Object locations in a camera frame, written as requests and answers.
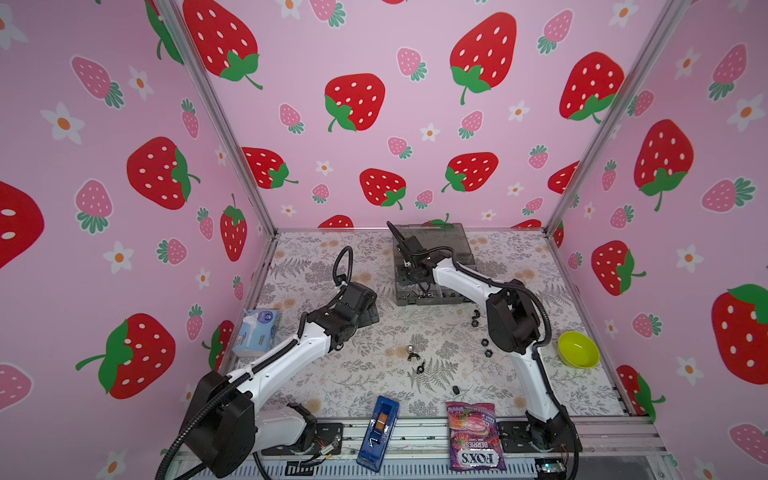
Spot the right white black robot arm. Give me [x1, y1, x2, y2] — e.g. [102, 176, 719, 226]
[387, 222, 582, 454]

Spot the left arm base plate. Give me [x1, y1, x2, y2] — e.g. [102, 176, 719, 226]
[300, 422, 344, 457]

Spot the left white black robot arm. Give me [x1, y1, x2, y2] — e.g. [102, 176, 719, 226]
[155, 282, 378, 479]

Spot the blue rectangular plastic box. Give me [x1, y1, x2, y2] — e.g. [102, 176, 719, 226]
[356, 396, 400, 473]

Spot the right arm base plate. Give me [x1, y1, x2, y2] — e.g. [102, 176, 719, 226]
[498, 421, 583, 455]

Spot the purple Fox's candy bag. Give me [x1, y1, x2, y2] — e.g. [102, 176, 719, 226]
[446, 402, 506, 472]

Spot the yellow green bowl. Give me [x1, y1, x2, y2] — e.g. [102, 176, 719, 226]
[557, 331, 601, 370]

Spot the grey plastic compartment organizer box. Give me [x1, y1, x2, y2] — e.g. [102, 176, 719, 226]
[393, 222, 490, 306]

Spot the blue white tissue pack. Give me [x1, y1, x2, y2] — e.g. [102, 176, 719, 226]
[232, 309, 280, 358]

